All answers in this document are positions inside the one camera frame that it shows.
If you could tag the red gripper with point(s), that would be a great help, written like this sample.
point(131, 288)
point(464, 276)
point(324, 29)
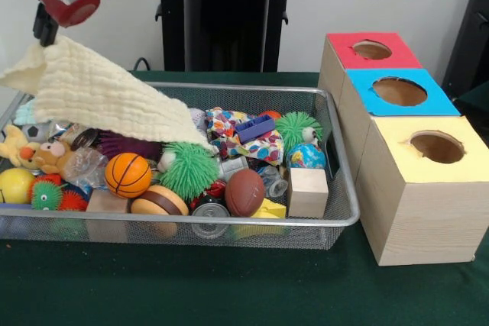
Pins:
point(76, 11)

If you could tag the cream waffle cloth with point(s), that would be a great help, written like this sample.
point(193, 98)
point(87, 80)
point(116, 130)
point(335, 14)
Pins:
point(95, 89)

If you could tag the polka dot cloth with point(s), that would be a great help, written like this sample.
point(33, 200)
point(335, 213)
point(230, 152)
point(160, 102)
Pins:
point(263, 150)

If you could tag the clear mesh bin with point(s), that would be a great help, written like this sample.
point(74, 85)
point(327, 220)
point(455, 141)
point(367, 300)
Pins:
point(267, 234)

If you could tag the wooden box with three holes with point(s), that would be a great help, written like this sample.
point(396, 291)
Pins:
point(428, 219)

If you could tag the yellow smiley ball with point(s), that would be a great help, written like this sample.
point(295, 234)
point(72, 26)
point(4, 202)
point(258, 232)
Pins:
point(15, 186)

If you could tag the orange toy basketball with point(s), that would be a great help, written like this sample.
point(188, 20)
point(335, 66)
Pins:
point(128, 175)

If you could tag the toy burger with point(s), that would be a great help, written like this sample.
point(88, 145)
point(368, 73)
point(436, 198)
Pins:
point(158, 200)

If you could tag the green spiky rubber ball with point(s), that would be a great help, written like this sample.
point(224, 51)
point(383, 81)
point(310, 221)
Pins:
point(191, 173)

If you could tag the purple hollow block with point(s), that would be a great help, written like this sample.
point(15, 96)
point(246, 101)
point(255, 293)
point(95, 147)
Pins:
point(254, 129)

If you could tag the brown toy football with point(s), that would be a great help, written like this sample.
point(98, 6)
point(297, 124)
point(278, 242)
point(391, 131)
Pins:
point(244, 192)

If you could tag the green spiky ball with eyes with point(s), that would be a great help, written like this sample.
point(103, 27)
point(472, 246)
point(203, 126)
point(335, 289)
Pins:
point(292, 127)

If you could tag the globe print ball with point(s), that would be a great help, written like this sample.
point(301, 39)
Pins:
point(305, 157)

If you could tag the plain wooden cube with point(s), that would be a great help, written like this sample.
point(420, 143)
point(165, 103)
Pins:
point(307, 192)

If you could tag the dark green table cloth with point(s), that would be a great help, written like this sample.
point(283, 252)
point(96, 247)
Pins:
point(229, 288)

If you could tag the black chair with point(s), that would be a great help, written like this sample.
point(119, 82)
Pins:
point(473, 36)

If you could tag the green cloth of side table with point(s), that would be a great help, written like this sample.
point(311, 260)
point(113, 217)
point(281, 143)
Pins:
point(477, 101)

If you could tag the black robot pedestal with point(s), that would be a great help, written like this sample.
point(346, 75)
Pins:
point(229, 17)

